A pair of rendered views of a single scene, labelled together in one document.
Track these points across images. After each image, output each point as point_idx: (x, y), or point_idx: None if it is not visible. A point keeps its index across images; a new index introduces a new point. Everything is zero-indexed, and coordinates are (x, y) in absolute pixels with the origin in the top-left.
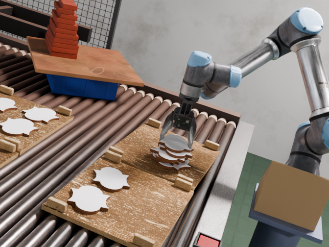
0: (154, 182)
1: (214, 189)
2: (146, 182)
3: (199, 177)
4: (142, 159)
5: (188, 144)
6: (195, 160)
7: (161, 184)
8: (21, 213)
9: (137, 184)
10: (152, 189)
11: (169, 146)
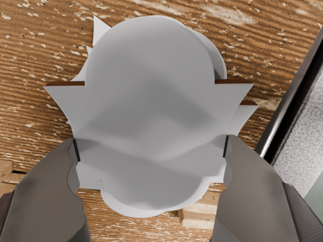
0: (131, 219)
1: (290, 143)
2: (114, 226)
3: (254, 142)
4: (64, 138)
5: (225, 158)
6: (262, 9)
7: (148, 217)
8: None
9: (101, 239)
10: (134, 240)
11: (131, 198)
